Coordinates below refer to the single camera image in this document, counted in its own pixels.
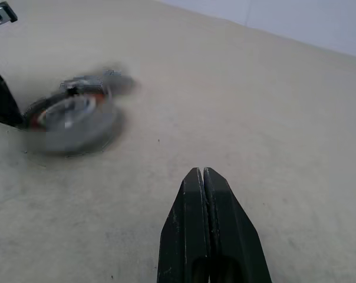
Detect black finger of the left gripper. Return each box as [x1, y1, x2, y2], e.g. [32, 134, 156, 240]
[0, 64, 24, 129]

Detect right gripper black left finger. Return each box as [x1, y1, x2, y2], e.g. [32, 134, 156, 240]
[156, 167, 212, 283]

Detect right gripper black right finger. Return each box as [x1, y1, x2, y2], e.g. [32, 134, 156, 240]
[203, 166, 273, 283]

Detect grey motor housing copper windings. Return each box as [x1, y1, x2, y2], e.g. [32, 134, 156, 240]
[24, 88, 121, 156]

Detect grey motor cover circuit board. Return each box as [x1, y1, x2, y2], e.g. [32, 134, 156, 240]
[60, 69, 137, 97]

